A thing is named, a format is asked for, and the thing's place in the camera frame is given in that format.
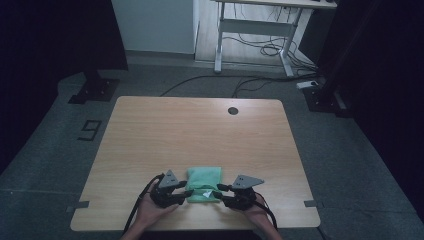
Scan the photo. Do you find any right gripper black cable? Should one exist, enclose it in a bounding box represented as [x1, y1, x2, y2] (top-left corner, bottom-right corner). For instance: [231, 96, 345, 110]
[254, 195, 280, 231]

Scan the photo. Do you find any black stand base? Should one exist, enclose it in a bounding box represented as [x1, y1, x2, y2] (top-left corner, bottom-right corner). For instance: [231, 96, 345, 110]
[67, 69, 121, 105]
[302, 83, 353, 118]

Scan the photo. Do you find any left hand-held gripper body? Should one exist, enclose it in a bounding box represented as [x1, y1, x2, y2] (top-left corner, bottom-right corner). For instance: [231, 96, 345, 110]
[149, 168, 183, 210]

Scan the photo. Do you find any white desk frame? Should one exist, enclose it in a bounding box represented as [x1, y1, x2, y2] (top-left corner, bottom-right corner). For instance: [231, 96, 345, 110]
[213, 0, 338, 78]

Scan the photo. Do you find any tangle of black cables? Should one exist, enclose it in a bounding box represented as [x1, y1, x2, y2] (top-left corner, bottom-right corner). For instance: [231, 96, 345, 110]
[222, 3, 319, 75]

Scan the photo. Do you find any white power strip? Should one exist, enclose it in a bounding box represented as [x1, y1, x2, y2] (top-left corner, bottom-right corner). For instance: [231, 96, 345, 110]
[296, 80, 320, 91]

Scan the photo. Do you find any green towel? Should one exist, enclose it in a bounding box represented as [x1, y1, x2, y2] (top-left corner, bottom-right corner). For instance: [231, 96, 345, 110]
[184, 166, 223, 204]

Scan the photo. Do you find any black curtain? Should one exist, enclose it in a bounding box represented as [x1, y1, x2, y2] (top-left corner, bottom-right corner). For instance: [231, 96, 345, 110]
[314, 0, 424, 226]
[0, 0, 130, 176]

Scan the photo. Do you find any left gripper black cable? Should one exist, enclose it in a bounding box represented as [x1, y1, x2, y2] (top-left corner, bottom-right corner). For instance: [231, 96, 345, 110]
[122, 172, 166, 235]

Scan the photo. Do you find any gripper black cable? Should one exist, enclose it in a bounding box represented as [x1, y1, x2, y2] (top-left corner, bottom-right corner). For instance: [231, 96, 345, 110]
[254, 195, 280, 231]
[122, 172, 166, 235]

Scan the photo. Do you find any person's dark clothing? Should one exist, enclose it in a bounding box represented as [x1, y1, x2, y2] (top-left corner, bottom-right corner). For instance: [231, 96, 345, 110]
[139, 229, 262, 240]

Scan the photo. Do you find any long black floor cable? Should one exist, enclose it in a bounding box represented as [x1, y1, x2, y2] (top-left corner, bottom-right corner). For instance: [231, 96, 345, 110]
[159, 73, 301, 98]

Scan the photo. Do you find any person's left hand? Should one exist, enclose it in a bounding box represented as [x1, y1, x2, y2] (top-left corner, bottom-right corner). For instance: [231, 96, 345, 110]
[135, 191, 180, 230]

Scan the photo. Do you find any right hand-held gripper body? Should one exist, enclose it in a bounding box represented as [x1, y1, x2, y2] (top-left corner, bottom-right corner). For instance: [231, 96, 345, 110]
[224, 174, 266, 211]

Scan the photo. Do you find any person's right hand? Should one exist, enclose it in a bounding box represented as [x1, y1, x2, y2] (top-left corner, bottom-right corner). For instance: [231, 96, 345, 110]
[241, 194, 271, 225]

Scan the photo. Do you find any white cabinet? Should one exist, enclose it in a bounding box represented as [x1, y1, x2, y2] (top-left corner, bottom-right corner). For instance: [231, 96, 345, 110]
[110, 0, 201, 55]

